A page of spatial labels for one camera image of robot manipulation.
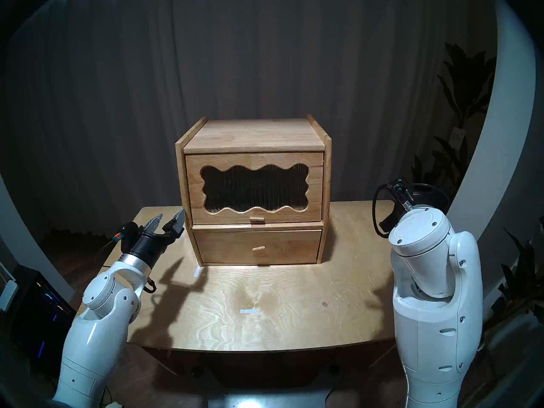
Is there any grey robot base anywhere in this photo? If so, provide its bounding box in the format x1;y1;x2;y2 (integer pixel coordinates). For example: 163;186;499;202
208;388;336;408

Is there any wooden cabinet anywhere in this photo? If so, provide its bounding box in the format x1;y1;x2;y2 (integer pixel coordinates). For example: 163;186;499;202
175;115;333;266

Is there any white wall device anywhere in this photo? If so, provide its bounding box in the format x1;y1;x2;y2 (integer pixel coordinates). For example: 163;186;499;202
0;280;18;312

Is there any tall dark leafy plant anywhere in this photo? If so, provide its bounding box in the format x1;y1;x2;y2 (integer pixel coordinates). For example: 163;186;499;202
404;42;498;208

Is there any wooden door with wavy window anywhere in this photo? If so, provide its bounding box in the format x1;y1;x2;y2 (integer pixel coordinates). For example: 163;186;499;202
185;152;324;225

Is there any grey pleated curtain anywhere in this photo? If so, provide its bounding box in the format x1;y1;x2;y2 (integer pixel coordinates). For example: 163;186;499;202
0;0;498;242

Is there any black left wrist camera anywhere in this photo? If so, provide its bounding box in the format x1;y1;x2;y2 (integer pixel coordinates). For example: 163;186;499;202
114;222;143;250

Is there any small dark potted plant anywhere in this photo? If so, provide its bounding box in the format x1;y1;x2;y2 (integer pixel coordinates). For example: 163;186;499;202
484;218;544;327

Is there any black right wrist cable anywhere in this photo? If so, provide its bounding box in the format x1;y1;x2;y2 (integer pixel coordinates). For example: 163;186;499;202
373;178;415;238

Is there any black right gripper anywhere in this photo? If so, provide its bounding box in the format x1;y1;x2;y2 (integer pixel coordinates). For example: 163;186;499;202
410;183;450;210

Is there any black computer tower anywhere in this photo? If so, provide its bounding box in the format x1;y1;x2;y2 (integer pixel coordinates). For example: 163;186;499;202
8;265;77;369

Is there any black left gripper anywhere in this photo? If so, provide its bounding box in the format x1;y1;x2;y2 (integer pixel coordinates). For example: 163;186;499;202
127;208;186;267

